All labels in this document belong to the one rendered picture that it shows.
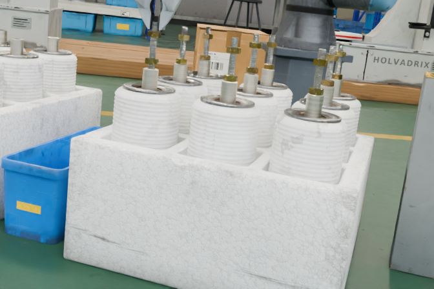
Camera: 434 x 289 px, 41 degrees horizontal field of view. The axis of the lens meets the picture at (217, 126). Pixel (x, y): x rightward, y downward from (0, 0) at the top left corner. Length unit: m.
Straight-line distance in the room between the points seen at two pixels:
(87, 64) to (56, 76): 1.57
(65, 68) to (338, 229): 0.65
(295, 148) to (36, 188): 0.39
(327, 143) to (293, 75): 0.63
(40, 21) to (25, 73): 1.75
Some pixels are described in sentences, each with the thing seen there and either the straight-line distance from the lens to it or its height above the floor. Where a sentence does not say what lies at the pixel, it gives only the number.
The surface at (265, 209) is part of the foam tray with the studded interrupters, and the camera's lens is 0.73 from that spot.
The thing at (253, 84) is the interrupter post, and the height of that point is 0.27.
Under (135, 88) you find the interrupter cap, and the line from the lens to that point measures 0.81.
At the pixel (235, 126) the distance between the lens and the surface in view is 0.76.
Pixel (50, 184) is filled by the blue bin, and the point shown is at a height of 0.10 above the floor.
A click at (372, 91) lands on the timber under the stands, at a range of 2.98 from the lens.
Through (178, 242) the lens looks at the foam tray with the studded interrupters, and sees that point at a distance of 0.79.
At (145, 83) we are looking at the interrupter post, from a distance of 0.83.
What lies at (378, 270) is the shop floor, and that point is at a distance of 0.98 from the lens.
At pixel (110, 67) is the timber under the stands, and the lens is 2.72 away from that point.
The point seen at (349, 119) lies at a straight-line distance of 0.87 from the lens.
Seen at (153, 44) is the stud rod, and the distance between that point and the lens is 0.83.
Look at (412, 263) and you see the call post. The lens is 0.99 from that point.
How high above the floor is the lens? 0.38
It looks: 12 degrees down
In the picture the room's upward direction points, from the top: 7 degrees clockwise
